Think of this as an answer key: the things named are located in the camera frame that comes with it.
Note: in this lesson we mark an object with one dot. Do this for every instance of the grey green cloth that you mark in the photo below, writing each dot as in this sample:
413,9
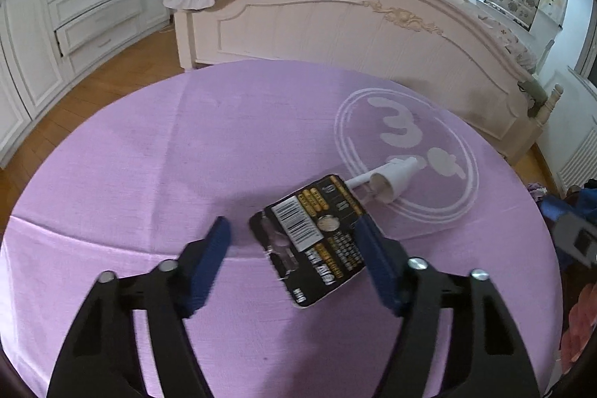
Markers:
531,90

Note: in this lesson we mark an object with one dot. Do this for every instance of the white spray bottle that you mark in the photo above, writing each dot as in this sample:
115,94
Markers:
392,186

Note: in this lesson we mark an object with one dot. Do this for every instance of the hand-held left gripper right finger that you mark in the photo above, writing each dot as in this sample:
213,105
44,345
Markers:
380,267

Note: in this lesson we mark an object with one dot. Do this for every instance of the blue cloth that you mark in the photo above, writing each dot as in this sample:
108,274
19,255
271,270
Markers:
552,207

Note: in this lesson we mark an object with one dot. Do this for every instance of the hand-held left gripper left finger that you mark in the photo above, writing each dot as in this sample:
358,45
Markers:
210,263

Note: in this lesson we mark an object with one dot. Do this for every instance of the black blister card package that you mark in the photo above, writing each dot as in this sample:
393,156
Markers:
326,249

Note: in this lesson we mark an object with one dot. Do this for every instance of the white radiator cover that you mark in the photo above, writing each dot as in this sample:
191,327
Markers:
580,160

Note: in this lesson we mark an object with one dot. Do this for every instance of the purple floral cloth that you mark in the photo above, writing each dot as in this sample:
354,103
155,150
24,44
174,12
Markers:
537,191

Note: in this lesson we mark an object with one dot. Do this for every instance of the red cloth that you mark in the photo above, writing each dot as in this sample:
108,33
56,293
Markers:
580,328

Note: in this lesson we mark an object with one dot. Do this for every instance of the purple tablecloth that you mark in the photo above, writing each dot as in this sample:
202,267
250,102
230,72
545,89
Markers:
186,146

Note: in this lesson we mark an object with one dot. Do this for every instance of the white carved bed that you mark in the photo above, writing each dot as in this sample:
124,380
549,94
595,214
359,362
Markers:
326,34

